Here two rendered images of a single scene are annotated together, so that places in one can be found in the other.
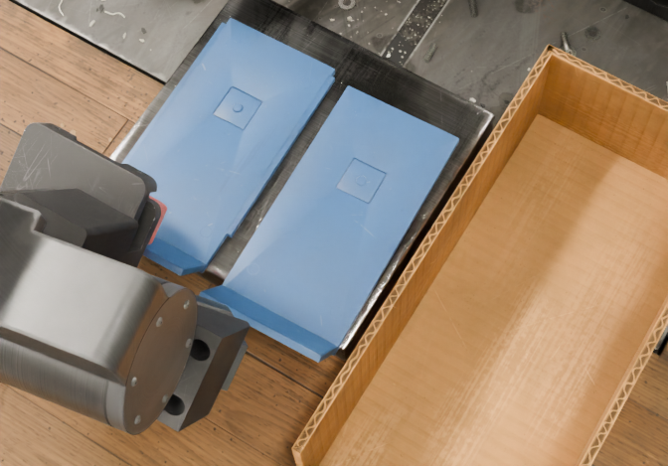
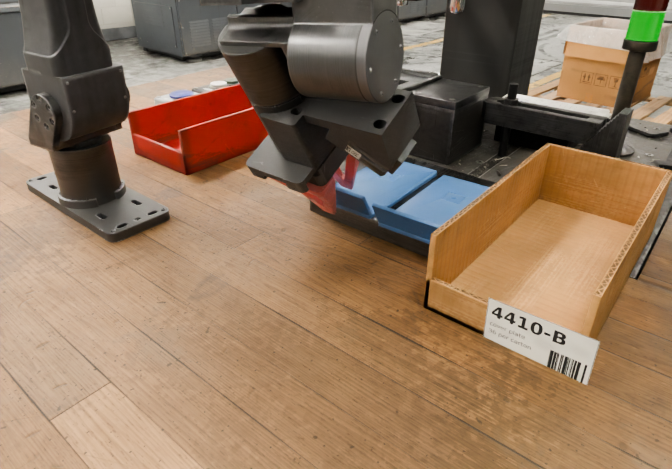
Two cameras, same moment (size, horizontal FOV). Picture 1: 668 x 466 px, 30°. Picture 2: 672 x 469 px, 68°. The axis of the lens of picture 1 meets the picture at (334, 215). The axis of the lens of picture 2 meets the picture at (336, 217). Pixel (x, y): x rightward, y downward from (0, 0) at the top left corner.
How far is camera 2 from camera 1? 0.43 m
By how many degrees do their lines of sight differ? 37
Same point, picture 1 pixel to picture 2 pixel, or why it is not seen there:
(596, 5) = not seen: hidden behind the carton
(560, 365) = (577, 274)
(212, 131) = (377, 181)
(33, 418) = (265, 271)
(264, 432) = (400, 287)
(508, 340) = (543, 263)
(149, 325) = (388, 10)
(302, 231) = (424, 208)
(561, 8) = not seen: hidden behind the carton
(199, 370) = (397, 106)
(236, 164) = (389, 189)
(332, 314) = not seen: hidden behind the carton
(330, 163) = (437, 192)
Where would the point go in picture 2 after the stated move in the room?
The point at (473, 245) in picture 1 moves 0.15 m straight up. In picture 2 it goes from (514, 232) to (544, 82)
